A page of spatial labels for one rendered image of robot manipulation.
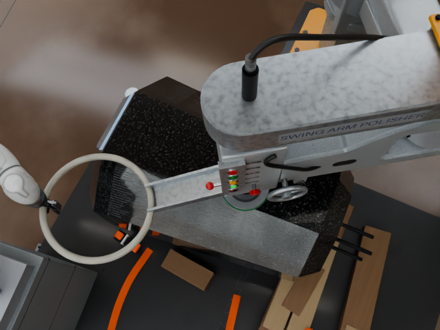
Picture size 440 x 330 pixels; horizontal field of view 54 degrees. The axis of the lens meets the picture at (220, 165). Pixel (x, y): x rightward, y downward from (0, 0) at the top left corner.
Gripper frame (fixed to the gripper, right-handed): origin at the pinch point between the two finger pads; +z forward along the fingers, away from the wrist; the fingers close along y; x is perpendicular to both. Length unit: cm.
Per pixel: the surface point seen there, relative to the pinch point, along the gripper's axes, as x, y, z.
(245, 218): 4, 87, 0
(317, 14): 120, 120, 1
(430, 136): 23, 143, -61
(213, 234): -3, 74, 12
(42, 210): -3.2, 0.6, -11.2
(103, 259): -21.2, 29.9, -10.9
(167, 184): 13, 52, -11
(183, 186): 12, 59, -13
